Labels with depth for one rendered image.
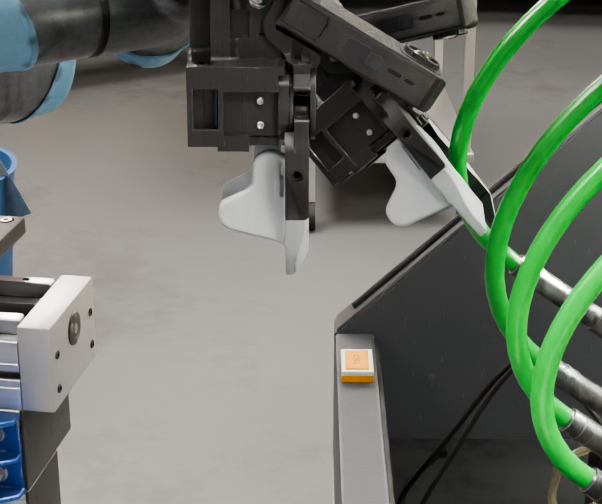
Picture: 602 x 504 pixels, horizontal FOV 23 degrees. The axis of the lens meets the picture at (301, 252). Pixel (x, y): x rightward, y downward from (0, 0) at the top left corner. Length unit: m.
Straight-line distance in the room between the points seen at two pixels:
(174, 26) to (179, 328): 2.68
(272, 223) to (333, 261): 3.29
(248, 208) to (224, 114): 0.07
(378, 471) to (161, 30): 0.40
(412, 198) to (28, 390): 0.52
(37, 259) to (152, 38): 3.17
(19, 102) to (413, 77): 0.64
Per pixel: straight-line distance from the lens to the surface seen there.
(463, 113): 1.08
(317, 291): 4.03
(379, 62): 0.91
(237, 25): 0.93
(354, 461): 1.24
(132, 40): 1.16
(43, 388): 1.43
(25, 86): 1.47
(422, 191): 1.06
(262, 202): 0.95
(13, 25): 1.10
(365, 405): 1.33
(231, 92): 0.92
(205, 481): 3.11
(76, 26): 1.12
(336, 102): 1.07
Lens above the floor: 1.56
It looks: 21 degrees down
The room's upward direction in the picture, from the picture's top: straight up
